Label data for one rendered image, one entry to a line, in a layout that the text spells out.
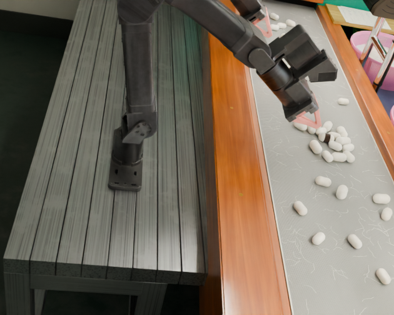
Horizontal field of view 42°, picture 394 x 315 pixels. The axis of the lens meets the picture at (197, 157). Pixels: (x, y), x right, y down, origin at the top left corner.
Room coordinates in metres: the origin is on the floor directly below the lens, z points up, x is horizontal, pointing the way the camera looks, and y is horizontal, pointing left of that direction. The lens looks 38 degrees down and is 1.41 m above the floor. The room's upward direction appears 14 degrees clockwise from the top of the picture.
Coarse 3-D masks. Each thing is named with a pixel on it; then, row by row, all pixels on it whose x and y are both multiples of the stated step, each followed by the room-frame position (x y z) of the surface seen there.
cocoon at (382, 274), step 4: (380, 268) 0.65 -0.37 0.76; (376, 272) 0.64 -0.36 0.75; (380, 272) 0.64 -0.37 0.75; (384, 272) 0.64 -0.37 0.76; (380, 276) 0.64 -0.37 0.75; (384, 276) 0.63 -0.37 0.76; (388, 276) 0.63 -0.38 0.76; (380, 280) 0.63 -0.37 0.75; (384, 280) 0.63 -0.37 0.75; (388, 280) 0.63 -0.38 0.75
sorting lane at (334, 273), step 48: (336, 96) 1.27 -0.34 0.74; (288, 144) 0.99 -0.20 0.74; (288, 192) 0.81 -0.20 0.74; (384, 192) 0.89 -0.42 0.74; (288, 240) 0.68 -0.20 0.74; (336, 240) 0.71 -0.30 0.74; (384, 240) 0.74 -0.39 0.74; (288, 288) 0.57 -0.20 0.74; (336, 288) 0.59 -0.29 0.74; (384, 288) 0.62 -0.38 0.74
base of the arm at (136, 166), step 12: (120, 132) 0.86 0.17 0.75; (120, 144) 0.85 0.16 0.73; (132, 144) 0.85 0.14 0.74; (120, 156) 0.85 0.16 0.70; (132, 156) 0.85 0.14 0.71; (120, 168) 0.83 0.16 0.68; (132, 168) 0.84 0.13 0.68; (108, 180) 0.79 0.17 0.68; (120, 180) 0.79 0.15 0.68; (132, 180) 0.80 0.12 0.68
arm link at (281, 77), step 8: (280, 56) 0.95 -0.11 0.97; (280, 64) 0.94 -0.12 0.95; (256, 72) 0.95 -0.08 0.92; (264, 72) 0.93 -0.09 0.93; (272, 72) 0.93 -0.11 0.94; (280, 72) 0.93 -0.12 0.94; (288, 72) 0.95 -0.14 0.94; (264, 80) 0.93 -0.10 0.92; (272, 80) 0.93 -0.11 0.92; (280, 80) 0.93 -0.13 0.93; (288, 80) 0.94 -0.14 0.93; (272, 88) 0.93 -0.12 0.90
